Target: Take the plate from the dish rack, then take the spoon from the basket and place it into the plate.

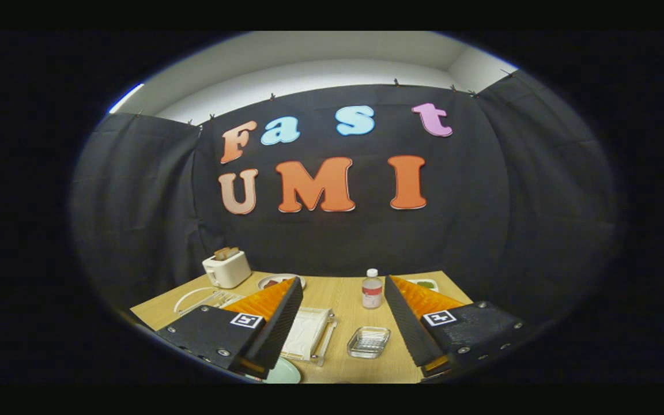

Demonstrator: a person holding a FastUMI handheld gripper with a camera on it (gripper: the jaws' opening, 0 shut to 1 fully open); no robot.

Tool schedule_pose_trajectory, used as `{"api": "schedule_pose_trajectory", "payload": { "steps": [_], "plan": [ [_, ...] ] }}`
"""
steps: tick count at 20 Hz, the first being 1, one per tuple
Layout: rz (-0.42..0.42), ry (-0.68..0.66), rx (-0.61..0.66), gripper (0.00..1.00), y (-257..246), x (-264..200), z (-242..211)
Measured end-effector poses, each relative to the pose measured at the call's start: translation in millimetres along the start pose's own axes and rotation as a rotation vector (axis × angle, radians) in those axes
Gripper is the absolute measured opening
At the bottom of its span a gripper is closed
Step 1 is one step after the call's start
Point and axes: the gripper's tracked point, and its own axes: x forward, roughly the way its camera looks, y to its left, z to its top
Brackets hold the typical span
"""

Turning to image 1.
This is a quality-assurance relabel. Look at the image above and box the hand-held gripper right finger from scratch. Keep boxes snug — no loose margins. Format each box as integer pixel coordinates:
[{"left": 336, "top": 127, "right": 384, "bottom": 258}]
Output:
[{"left": 384, "top": 275, "right": 532, "bottom": 379}]

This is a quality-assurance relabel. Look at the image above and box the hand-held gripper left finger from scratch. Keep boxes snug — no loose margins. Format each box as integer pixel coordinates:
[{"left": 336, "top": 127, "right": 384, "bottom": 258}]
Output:
[{"left": 155, "top": 277, "right": 305, "bottom": 380}]

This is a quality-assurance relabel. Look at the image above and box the green plate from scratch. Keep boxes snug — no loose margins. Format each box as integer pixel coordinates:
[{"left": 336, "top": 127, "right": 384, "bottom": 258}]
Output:
[{"left": 263, "top": 356, "right": 303, "bottom": 384}]

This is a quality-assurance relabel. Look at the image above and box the white wire dish rack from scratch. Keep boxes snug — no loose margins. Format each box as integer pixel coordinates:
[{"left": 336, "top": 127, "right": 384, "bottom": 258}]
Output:
[{"left": 173, "top": 286, "right": 338, "bottom": 367}]

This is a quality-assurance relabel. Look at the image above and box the beige plate with meat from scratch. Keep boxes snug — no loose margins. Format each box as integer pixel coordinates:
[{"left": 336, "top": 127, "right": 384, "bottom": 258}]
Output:
[{"left": 257, "top": 273, "right": 307, "bottom": 291}]

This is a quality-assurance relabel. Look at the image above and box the clear bottle with red label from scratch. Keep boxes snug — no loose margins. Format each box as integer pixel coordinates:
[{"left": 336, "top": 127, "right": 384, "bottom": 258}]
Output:
[{"left": 361, "top": 269, "right": 383, "bottom": 310}]

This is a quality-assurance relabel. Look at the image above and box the white toaster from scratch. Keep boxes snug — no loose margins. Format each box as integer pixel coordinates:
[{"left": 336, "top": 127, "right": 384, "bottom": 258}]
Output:
[{"left": 202, "top": 248, "right": 252, "bottom": 289}]

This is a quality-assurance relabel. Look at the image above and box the black backdrop cloth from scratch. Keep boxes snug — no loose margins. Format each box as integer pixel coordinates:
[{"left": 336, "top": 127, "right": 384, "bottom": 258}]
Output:
[{"left": 70, "top": 69, "right": 621, "bottom": 326}]

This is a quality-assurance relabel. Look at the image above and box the ceiling light panel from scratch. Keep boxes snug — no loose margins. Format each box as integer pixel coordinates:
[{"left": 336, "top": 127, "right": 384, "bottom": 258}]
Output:
[{"left": 107, "top": 84, "right": 144, "bottom": 114}]

